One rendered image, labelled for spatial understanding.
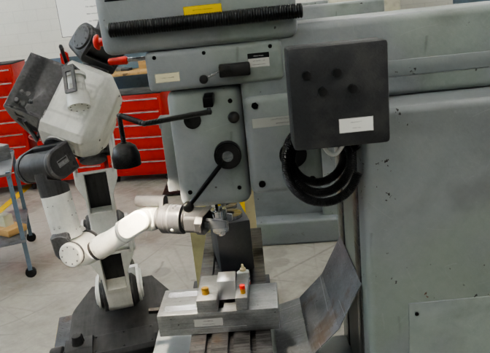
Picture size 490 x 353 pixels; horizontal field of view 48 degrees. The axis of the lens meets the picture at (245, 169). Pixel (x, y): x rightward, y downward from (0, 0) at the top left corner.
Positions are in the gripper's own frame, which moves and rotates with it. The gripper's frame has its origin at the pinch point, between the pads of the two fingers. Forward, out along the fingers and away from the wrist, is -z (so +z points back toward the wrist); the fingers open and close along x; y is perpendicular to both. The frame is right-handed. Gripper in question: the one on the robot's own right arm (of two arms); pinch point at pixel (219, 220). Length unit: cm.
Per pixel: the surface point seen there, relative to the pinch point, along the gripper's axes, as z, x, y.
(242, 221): 3.6, 30.0, 13.1
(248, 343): -9.4, -12.3, 31.4
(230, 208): 10.9, 39.4, 12.2
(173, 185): 10.5, -5.4, -12.3
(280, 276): 37, 193, 124
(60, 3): 569, 764, -84
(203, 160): -1.3, -10.0, -21.1
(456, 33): -63, 9, -47
